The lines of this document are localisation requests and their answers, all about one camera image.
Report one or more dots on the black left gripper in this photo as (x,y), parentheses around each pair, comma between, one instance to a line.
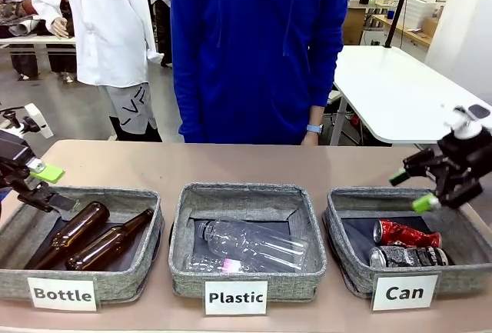
(13,152)

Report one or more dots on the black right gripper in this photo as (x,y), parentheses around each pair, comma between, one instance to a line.
(471,152)

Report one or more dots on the brown glass beer bottle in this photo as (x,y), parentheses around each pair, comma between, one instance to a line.
(73,229)
(104,246)

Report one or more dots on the red crushed drink can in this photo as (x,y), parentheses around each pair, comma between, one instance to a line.
(403,233)

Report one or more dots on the black crushed drink can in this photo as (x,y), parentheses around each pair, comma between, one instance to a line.
(411,257)

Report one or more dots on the large clear plastic bottle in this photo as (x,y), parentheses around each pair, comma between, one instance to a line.
(257,242)

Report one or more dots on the person's left forearm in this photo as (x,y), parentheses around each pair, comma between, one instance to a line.
(317,115)

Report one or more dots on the grey fabric basket labelled Can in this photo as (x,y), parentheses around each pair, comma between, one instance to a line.
(461,279)

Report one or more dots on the white Can label card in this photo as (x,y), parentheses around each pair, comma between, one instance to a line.
(404,292)

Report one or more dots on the grey fabric basket labelled Bottle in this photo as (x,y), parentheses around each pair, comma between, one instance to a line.
(127,283)

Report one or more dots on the grey fabric basket labelled Plastic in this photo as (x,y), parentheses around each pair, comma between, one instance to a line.
(184,283)

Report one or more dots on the person's left hand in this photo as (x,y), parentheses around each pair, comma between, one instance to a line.
(310,139)

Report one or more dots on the large white table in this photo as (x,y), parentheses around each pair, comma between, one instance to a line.
(384,90)

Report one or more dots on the black mannequin legs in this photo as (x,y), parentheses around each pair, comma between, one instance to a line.
(134,133)

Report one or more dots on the white Bottle label card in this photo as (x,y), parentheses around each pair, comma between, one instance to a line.
(63,294)

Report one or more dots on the grey mannequin shorts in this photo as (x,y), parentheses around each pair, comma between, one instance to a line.
(128,104)

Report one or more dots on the light blue wristwatch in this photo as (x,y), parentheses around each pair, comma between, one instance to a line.
(314,129)

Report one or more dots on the white background table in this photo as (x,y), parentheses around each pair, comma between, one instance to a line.
(34,40)

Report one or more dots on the wooden workbench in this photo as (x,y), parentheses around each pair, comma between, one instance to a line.
(407,29)

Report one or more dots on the beige mannequin hand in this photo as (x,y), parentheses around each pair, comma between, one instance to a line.
(60,28)

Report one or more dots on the white plastic crates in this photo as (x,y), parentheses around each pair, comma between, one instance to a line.
(421,8)

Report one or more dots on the brown cardboard box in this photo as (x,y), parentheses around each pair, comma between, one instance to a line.
(353,27)

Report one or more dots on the black tripod pole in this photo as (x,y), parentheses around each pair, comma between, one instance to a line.
(397,6)

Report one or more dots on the person in white shirt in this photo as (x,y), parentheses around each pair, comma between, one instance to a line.
(107,21)

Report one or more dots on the pile of clothes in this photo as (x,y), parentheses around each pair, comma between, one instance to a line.
(15,2)

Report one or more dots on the clear bottle with pink label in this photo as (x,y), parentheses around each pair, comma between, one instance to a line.
(230,265)

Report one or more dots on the white Plastic label card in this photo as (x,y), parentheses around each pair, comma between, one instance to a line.
(236,297)

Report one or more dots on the person in blue hoodie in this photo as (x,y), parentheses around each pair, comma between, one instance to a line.
(250,60)

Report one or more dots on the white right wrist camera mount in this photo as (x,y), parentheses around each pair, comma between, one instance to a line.
(467,123)

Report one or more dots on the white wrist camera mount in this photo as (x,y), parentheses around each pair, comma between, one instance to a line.
(467,123)
(38,121)

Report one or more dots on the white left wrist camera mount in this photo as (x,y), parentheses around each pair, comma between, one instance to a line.
(38,121)

